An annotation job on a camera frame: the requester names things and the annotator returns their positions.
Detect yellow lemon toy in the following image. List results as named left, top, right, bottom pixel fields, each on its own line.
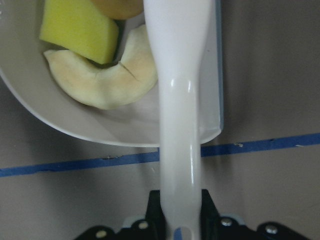
left=91, top=0, right=144, bottom=20

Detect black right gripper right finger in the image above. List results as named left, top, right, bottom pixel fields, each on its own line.
left=200, top=189, right=308, bottom=240

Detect beige plastic dustpan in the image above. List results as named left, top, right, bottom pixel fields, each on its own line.
left=0, top=0, right=224, bottom=147

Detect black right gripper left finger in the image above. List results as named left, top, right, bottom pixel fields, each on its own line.
left=75, top=190, right=167, bottom=240

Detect beige hand brush black bristles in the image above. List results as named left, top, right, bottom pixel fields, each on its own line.
left=143, top=0, right=213, bottom=240

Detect yellow sponge block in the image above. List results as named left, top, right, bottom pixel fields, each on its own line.
left=39, top=0, right=119, bottom=64

